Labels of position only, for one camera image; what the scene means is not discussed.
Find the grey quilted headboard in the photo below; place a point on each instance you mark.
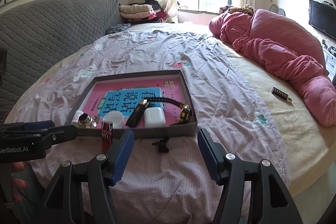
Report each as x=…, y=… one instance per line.
x=36, y=35

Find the grey cardboard box tray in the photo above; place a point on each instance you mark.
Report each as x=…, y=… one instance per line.
x=140, y=131

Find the yellow blanket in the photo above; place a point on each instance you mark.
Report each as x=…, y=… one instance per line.
x=310, y=146

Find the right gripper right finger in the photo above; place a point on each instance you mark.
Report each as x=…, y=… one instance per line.
x=270, y=200

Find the black and gold lighter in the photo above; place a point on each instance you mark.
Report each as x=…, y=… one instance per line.
x=137, y=113

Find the folded clothes pile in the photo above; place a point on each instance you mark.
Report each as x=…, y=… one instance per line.
x=140, y=13

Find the red and black lighter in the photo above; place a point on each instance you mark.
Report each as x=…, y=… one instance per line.
x=106, y=135

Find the pink quilted duvet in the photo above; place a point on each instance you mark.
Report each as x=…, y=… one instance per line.
x=286, y=50

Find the metal perfume bottle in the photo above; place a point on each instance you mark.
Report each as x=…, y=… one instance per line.
x=87, y=121

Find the electric fan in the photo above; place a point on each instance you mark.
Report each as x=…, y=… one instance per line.
x=277, y=10

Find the black wall television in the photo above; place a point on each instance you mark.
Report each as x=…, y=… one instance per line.
x=323, y=18

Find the white earbuds case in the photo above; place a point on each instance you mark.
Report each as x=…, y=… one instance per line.
x=154, y=117

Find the pink patterned bed sheet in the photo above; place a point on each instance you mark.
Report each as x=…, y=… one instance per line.
x=173, y=187

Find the black and yellow wristwatch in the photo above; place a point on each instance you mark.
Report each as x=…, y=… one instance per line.
x=186, y=111

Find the person's left hand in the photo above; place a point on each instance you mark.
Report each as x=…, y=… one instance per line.
x=18, y=183

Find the black hair claw clip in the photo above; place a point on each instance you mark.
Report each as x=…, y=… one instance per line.
x=162, y=145

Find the small white pill bottle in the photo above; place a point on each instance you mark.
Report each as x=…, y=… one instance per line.
x=75, y=119

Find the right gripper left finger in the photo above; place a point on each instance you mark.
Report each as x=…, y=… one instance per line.
x=63, y=201

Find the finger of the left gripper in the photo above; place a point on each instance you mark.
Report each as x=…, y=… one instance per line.
x=39, y=125
x=57, y=135

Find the white TV cabinet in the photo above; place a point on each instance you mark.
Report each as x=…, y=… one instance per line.
x=329, y=62

